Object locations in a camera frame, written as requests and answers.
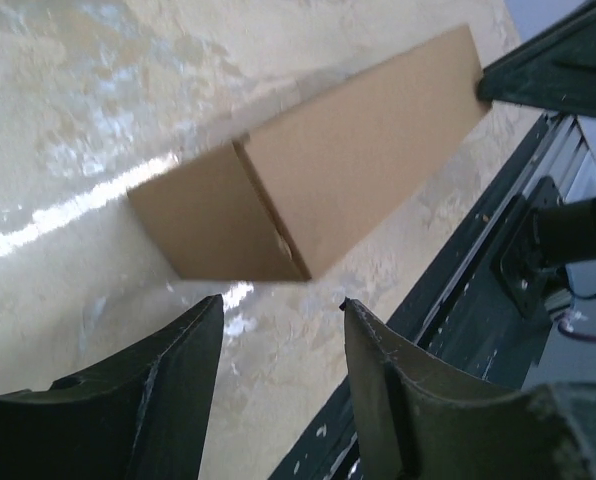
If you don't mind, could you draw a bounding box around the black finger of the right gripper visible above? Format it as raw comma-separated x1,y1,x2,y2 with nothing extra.
477,1,596,118

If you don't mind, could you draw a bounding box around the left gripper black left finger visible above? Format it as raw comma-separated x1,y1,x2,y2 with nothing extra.
0,295,224,479

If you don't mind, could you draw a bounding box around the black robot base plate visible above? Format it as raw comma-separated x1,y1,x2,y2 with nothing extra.
267,112,596,480

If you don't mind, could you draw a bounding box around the brown cardboard box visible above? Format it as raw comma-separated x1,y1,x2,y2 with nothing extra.
128,25,489,282

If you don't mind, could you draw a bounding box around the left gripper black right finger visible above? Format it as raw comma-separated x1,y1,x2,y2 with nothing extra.
342,299,596,479

